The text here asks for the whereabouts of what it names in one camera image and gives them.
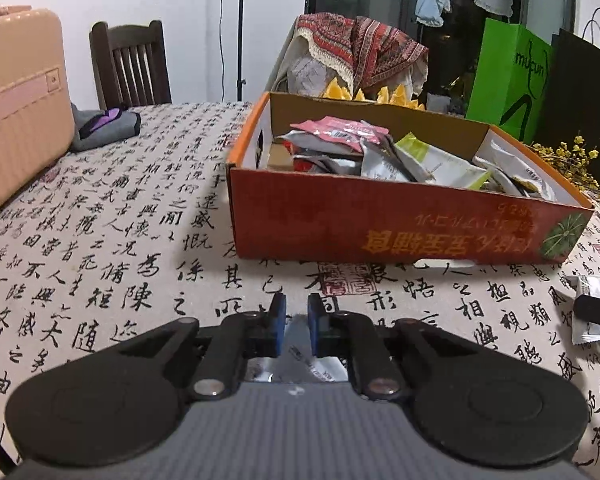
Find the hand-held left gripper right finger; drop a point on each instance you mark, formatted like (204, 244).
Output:
(316, 325)

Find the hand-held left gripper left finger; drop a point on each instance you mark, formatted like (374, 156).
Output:
(277, 325)

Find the silver snack packet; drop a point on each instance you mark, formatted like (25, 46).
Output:
(310, 367)

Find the orange cardboard box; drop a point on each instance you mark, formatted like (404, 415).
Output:
(330, 220)

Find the pile of assorted snack packets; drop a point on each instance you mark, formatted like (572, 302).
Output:
(380, 165)

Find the pink orange snack packet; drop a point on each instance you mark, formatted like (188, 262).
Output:
(337, 132)

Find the green white snack packet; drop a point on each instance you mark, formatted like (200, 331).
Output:
(440, 165)

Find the yellow flower branch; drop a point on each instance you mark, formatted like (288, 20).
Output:
(575, 160)

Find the black paper bag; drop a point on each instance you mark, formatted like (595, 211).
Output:
(580, 105)

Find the yellow artificial sunflowers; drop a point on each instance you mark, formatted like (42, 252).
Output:
(397, 96)

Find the green paper bag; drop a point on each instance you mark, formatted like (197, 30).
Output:
(505, 80)

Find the grey pouch with purple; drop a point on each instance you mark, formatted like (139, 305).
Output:
(105, 127)

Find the red patterned cloth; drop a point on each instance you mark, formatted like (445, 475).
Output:
(375, 50)

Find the dark wooden chair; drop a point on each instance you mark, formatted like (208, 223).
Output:
(130, 65)

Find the pink suitcase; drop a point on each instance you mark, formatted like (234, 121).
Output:
(15, 120)

